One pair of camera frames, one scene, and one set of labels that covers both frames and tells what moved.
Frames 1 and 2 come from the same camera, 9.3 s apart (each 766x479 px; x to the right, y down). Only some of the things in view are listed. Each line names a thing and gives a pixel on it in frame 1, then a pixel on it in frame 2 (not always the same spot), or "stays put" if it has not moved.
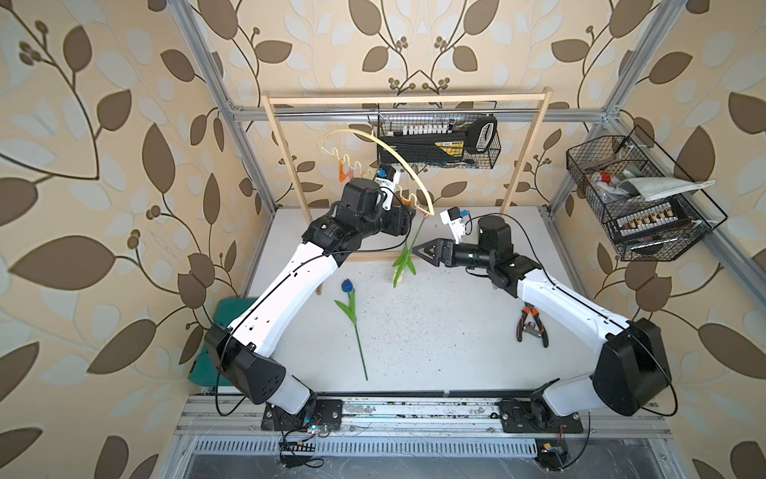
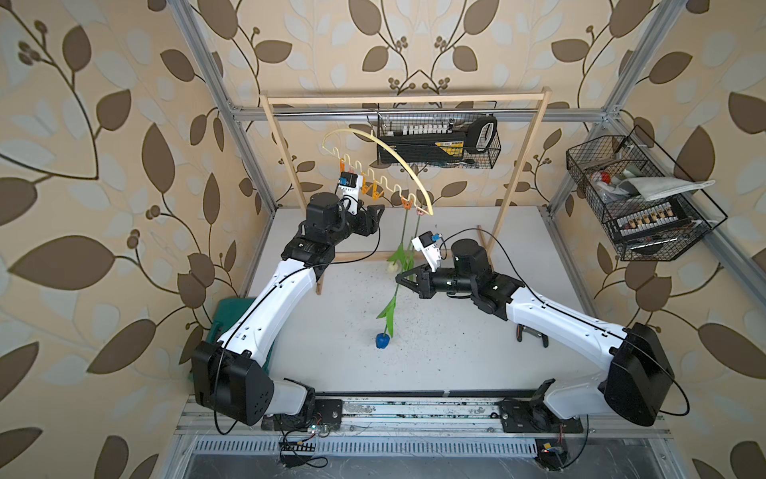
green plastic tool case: x=204 y=371 stays put
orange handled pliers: x=531 y=322 stays put
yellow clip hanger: x=431 y=213 stays put
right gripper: x=449 y=258 to x=424 y=284
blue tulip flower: x=350 y=309 to x=382 y=340
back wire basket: x=470 y=140 stays put
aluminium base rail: x=222 y=426 stays put
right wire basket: x=649 y=208 stays put
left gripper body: x=396 y=224 to x=367 y=224
